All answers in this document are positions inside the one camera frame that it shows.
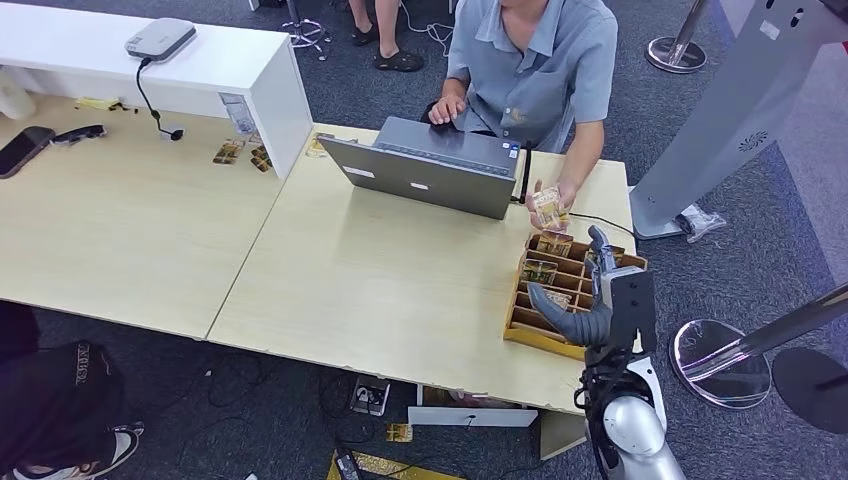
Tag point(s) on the person's left hand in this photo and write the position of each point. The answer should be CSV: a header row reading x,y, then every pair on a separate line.
x,y
564,195

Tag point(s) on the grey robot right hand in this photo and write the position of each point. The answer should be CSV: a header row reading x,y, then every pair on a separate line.
x,y
576,326

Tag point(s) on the person's right hand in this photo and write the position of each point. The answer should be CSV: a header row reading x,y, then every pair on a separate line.
x,y
447,109

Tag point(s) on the wooden card organizer box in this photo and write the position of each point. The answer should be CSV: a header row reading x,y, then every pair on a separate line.
x,y
530,331

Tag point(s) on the person's left forearm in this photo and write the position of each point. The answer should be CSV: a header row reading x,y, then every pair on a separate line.
x,y
583,156

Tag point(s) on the person's right forearm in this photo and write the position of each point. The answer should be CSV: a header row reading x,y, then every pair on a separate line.
x,y
456,89

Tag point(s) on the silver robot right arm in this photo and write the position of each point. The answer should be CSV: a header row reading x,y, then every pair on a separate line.
x,y
629,424

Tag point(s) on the seated person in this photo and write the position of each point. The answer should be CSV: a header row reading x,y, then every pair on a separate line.
x,y
530,73

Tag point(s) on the standing person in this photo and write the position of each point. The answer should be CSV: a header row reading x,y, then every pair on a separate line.
x,y
391,33

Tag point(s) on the crouching person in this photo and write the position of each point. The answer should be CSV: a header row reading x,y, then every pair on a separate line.
x,y
53,404

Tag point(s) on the grey laptop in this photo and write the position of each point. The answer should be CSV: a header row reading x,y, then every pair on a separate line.
x,y
424,179

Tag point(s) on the beige desk leg panel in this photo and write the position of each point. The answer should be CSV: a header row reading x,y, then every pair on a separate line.
x,y
560,434

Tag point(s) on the clear plastic bag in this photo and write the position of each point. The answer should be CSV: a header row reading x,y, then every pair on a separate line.
x,y
701,222

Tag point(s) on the white desk foot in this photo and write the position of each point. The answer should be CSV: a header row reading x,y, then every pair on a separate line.
x,y
470,417

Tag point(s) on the chrome stanchion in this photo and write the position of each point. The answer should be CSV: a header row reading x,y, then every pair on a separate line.
x,y
676,53
719,364

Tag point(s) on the chrome chair base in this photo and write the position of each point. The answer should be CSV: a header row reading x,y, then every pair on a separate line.
x,y
305,30

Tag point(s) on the grey kiosk stand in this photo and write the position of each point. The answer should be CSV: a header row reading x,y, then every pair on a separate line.
x,y
722,112

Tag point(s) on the paper label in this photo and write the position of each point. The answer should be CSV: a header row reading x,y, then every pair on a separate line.
x,y
238,114

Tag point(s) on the gold sheet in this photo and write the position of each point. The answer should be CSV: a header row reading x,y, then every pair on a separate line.
x,y
391,467

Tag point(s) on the white counter shelf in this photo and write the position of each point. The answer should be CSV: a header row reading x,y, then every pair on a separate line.
x,y
218,60

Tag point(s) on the black round stanchion base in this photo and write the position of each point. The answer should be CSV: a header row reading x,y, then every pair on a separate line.
x,y
811,391

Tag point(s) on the black power adapter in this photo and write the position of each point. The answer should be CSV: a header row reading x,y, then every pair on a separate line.
x,y
346,465

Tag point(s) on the grey desktop device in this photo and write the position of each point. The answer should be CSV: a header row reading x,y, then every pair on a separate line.
x,y
160,38

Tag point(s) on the yellow paper scrap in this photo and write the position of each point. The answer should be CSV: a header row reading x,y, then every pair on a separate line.
x,y
96,104

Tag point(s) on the black flat object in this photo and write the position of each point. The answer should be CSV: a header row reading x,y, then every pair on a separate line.
x,y
78,135

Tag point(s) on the black smartphone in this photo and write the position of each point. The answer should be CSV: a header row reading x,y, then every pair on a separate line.
x,y
23,151

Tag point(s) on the white rounded object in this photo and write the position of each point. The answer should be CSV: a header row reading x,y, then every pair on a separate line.
x,y
14,96

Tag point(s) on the white black sneaker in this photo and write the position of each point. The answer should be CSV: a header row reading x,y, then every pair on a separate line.
x,y
122,444

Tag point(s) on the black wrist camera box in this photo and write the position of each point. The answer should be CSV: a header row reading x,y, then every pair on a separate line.
x,y
632,308

